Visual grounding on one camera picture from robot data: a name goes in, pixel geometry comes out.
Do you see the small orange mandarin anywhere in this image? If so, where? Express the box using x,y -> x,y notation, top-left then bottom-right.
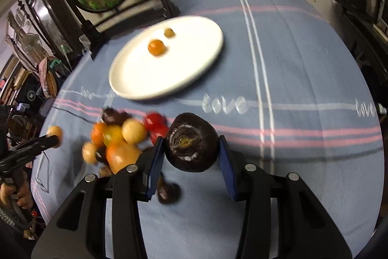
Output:
91,122 -> 108,147

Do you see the white plate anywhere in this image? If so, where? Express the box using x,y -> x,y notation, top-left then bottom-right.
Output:
108,16 -> 224,101

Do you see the black hat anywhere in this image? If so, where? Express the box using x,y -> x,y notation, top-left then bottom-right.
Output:
332,0 -> 375,20

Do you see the orange kumquat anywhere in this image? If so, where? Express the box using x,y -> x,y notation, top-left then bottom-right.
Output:
147,39 -> 167,58

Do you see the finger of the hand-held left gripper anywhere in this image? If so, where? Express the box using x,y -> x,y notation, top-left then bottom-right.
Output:
9,135 -> 60,163

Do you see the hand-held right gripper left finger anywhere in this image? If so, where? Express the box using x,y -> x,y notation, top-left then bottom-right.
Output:
30,136 -> 166,259

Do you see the person's left hand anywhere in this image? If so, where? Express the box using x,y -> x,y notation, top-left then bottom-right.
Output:
0,183 -> 32,209

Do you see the black desk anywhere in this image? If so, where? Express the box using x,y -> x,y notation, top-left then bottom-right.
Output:
342,8 -> 388,90

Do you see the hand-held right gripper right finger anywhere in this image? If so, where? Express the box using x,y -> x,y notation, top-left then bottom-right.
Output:
218,135 -> 354,259

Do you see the dark wooden framed mirror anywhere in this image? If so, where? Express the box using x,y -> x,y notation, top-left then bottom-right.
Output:
23,0 -> 84,56

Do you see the person's left forearm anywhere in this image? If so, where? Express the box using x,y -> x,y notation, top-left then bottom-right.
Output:
0,204 -> 31,232

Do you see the large dark water chestnut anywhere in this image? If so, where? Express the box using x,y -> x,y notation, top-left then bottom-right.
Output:
165,113 -> 219,172

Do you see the tan longan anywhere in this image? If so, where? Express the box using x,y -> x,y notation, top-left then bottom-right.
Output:
46,125 -> 64,148
82,142 -> 98,164
122,118 -> 148,144

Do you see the red cherry tomato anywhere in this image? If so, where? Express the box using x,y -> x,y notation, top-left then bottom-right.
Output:
148,125 -> 169,142
143,113 -> 166,130

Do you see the yellow round fruit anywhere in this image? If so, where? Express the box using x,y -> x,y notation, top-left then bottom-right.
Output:
103,125 -> 125,147

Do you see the large orange mandarin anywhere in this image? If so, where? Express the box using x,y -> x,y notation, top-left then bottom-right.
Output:
105,142 -> 143,175

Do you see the cluttered storage shelf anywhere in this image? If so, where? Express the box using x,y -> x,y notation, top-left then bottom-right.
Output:
0,0 -> 70,114

